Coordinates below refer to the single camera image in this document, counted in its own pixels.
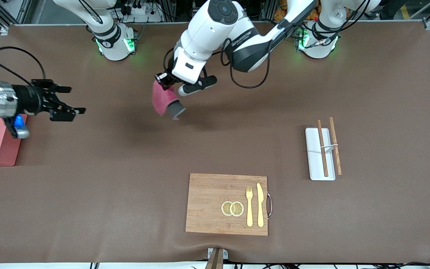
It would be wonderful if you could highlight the red and grey cloth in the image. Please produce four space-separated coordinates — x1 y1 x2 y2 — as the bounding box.
152 80 186 121

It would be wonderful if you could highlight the white power strip with plugs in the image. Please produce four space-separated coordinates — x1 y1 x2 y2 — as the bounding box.
122 0 162 22

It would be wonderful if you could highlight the brown table cover mat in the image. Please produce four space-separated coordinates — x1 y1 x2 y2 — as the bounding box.
0 21 430 264

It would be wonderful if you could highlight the pile of orange bread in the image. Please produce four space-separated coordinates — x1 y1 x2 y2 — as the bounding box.
274 0 321 21

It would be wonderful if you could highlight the wooden cutting board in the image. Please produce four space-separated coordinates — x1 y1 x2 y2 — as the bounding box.
185 173 269 236

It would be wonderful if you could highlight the yellow fork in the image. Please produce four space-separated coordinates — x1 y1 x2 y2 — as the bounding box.
246 186 254 227

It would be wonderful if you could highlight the yellow knife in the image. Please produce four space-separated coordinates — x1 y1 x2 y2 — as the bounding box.
256 183 265 228

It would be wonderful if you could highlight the white rectangular tray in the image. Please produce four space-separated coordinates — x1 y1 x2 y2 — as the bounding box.
305 128 336 181

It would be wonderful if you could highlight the brown wooden chopstick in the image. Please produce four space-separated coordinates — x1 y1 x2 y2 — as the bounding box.
329 117 342 176
317 120 329 177

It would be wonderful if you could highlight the person's shoe and leg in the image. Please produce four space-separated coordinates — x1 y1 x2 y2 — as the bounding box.
378 0 403 20

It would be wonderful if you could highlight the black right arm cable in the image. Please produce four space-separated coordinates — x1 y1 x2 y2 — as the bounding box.
0 46 47 81

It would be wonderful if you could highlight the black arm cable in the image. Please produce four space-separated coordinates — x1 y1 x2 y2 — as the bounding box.
0 46 47 81
221 35 272 89

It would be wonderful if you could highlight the aluminium frame profile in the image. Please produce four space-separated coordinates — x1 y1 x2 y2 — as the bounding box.
0 0 32 30

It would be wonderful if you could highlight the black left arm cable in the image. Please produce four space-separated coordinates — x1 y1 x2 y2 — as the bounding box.
221 35 272 89

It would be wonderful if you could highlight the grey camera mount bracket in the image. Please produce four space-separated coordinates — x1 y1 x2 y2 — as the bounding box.
205 248 229 269

